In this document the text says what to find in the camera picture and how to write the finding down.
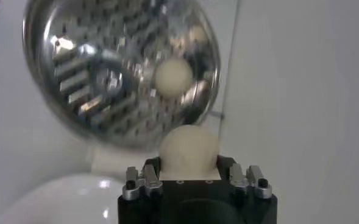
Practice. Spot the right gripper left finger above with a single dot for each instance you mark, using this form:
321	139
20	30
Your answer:
150	185

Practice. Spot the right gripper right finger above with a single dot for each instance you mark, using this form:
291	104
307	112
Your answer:
240	184

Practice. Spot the white steamed baozi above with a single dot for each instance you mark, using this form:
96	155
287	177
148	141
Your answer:
173	77
188	152

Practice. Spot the stainless steel steamer basket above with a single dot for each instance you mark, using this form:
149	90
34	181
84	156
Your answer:
75	76

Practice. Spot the white round plate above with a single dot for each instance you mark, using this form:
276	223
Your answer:
60	201

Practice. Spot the white work table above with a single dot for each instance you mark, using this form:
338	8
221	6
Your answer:
2	121

